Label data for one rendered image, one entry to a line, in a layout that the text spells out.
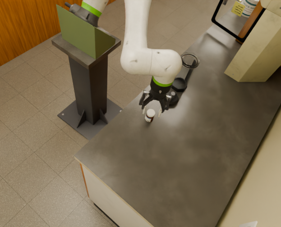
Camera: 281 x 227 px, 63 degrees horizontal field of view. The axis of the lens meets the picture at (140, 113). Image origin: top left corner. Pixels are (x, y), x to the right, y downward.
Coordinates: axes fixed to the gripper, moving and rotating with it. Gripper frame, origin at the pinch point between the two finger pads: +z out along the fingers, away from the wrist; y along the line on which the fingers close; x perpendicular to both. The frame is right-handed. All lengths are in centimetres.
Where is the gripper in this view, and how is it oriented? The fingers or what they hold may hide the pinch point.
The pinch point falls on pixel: (152, 111)
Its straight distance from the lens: 118.7
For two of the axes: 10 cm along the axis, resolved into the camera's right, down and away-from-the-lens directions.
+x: -1.4, 8.3, -5.3
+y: -9.8, -1.9, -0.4
